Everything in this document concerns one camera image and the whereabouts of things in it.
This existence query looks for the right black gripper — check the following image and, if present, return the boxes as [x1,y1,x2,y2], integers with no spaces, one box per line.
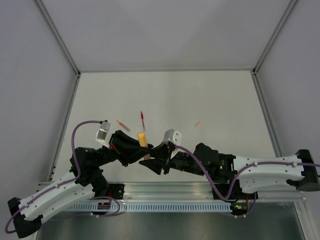
[138,141,205,177]

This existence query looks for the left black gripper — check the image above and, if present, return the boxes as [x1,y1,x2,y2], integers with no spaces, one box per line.
[94,129,155,167]

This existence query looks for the red thin pen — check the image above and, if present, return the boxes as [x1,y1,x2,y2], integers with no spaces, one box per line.
[140,110,146,132]

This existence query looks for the orange highlighter pen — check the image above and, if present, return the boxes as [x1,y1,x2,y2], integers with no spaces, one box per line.
[143,154,151,160]

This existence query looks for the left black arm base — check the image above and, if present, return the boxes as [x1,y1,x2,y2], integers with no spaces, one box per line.
[91,176,125,200]

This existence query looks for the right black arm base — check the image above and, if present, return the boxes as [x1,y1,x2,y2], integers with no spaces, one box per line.
[216,181,255,202]

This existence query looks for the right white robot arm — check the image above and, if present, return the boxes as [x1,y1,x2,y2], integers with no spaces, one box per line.
[139,143,320,200]

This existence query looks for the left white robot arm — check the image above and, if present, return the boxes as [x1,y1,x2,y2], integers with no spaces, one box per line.
[8,130,153,239]

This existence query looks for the small orange pen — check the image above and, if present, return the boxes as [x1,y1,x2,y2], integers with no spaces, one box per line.
[116,120,131,132]

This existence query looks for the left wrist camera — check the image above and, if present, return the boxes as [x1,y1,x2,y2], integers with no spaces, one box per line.
[95,120,111,146]

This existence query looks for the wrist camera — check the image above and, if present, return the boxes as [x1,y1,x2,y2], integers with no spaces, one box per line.
[163,129,183,146]
[95,120,111,146]

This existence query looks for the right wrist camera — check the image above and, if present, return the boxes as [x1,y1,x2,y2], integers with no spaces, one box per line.
[163,129,183,146]

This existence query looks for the aluminium mounting rail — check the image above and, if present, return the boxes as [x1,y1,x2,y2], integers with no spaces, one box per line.
[37,181,307,202]

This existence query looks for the white slotted cable duct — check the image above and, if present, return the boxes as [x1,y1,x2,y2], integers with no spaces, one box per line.
[65,201,232,213]

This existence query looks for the left aluminium frame post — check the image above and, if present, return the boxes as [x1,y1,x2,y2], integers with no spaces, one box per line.
[32,0,81,77]

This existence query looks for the aluminium frame post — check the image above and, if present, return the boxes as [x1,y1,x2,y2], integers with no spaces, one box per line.
[32,0,81,77]
[251,0,300,76]

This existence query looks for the right aluminium frame post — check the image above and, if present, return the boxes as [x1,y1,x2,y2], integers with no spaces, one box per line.
[251,0,300,76]

